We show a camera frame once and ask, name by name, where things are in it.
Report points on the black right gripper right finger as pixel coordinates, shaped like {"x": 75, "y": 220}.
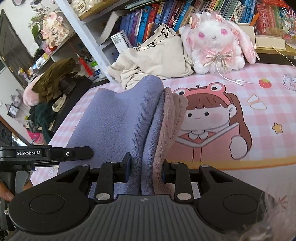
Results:
{"x": 178, "y": 174}

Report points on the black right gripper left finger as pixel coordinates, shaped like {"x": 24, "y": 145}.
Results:
{"x": 109, "y": 174}

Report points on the pink and purple sweater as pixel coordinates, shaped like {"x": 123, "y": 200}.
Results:
{"x": 143, "y": 121}

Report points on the pink plush pillow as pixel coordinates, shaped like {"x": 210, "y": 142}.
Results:
{"x": 31, "y": 98}

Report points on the olive green cloth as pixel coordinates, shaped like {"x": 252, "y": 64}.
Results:
{"x": 56, "y": 79}

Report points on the pink checkered cartoon bedsheet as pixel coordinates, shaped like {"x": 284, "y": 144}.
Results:
{"x": 228, "y": 126}

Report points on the red tassel ornament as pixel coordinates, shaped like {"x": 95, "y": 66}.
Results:
{"x": 87, "y": 68}

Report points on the cream cloth bag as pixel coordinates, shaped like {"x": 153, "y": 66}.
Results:
{"x": 161, "y": 55}

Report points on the white carton box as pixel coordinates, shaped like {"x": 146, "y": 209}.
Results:
{"x": 121, "y": 41}

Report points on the white pink plush bunny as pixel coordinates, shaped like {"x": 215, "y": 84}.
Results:
{"x": 215, "y": 44}

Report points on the flower bouquet decoration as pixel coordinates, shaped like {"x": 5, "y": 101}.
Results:
{"x": 48, "y": 26}

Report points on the white bookshelf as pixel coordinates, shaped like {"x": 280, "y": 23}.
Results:
{"x": 89, "y": 28}

